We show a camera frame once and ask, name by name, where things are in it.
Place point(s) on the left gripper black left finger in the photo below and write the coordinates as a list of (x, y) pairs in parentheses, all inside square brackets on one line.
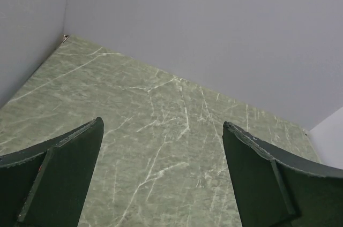
[(46, 184)]

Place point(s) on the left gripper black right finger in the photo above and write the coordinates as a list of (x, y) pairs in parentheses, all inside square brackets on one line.
[(274, 187)]

